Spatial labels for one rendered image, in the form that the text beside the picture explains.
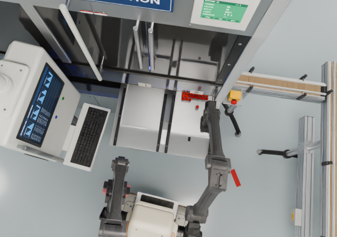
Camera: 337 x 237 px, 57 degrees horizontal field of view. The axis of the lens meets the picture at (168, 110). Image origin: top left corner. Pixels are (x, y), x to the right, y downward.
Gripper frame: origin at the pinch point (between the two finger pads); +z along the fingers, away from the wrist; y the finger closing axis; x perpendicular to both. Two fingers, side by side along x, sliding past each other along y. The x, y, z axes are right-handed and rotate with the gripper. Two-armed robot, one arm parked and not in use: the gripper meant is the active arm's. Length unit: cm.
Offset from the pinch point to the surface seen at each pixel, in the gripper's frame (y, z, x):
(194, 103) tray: 25.1, 14.9, 5.7
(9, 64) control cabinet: -1, -52, 98
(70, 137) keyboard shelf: -5, 29, 87
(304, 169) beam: 0, 53, -85
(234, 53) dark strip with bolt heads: 15, -59, -4
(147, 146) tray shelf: -7.7, 21.2, 34.2
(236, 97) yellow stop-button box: 25.2, -0.4, -19.3
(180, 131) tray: 4.4, 18.7, 13.5
